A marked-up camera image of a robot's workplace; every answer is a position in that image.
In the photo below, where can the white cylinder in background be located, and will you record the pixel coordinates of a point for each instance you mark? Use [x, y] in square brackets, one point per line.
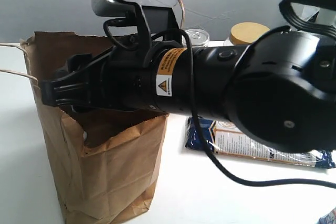
[326, 17]

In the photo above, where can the blue noodle package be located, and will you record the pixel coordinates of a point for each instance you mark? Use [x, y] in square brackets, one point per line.
[226, 139]

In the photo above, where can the blue package corner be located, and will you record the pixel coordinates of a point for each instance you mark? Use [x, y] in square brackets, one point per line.
[329, 218]

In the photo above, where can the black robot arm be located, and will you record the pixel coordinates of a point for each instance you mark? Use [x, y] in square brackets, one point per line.
[280, 90]

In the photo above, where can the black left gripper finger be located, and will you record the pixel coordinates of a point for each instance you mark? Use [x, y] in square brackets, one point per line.
[88, 62]

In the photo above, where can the clear jar dark contents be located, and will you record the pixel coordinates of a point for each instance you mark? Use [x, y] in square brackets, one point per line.
[198, 37]

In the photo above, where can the clear jar yellow lid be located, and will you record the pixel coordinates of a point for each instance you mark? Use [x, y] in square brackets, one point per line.
[245, 33]

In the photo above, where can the brown paper bag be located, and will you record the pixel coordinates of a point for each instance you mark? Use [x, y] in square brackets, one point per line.
[105, 163]

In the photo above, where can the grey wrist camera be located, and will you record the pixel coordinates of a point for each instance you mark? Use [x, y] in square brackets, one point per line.
[111, 8]

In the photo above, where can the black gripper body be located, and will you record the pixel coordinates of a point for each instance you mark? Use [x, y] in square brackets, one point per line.
[123, 80]

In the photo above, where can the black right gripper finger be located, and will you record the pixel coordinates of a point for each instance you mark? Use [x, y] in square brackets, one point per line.
[72, 89]

